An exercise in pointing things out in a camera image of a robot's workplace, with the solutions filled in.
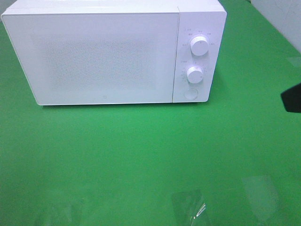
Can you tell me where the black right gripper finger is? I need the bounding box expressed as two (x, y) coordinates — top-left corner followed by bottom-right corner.
(281, 83), (301, 113)

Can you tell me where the white microwave knob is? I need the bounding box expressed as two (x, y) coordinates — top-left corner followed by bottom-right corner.
(190, 34), (209, 57)
(186, 67), (204, 84)

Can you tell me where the round microwave door button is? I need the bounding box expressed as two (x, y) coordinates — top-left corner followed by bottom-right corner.
(184, 88), (198, 100)

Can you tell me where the white microwave oven body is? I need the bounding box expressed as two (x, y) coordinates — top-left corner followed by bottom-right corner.
(1, 0), (227, 103)

